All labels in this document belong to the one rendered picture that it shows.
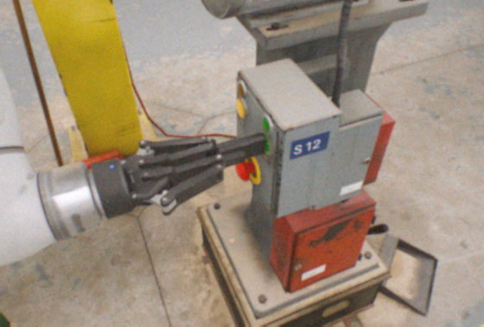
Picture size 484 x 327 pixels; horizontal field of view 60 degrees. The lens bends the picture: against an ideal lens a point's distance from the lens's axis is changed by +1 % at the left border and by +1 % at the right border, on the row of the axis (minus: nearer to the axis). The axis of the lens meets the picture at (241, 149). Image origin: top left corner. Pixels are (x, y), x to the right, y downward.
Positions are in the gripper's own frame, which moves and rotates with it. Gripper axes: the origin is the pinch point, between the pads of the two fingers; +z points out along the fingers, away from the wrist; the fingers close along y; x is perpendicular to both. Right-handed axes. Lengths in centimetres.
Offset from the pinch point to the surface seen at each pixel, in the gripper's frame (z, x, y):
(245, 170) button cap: 1.9, -8.1, -2.9
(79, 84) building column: -22, -59, -119
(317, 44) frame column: 24.6, 0.6, -20.3
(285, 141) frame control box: 5.1, 2.8, 3.6
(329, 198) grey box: 28.2, -37.3, -11.3
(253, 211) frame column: 21, -70, -37
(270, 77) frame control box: 8.5, 5.0, -8.1
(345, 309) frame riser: 42, -100, -7
